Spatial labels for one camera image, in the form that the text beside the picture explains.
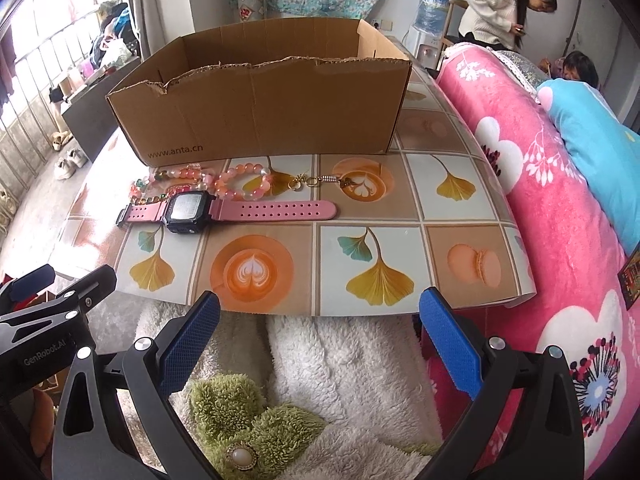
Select pink strap smart watch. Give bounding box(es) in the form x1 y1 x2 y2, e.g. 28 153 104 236
115 191 337 234

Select water dispenser with bottle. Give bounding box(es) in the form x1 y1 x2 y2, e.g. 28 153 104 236
402 0 450 70

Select hanging clothes by window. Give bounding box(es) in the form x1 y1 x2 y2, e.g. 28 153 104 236
90 0 140 70

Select wooden chair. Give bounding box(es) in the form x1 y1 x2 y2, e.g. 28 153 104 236
436 0 468 68

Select brown cardboard box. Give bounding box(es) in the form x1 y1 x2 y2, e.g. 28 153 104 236
106 18 412 167

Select gold rhinestone charm chain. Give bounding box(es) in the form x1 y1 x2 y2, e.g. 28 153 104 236
287 171 359 192

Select seated child dark hair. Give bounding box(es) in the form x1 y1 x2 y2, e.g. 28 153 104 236
538 51 600 89

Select pink floral blanket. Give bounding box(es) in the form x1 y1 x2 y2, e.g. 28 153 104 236
437 44 639 479

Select woman in white sweater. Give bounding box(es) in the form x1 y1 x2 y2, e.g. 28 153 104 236
458 0 558 51

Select green fuzzy collar with button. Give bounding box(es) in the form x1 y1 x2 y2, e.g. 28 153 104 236
190 374 326 479

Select patterned ginkgo coffee tablecloth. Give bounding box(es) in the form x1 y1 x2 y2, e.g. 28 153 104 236
52 68 536 316

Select white fluffy robe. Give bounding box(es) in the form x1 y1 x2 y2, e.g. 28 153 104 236
169 312 442 479

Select multicolour bead bracelet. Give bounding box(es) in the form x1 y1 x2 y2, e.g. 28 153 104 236
128 162 217 206

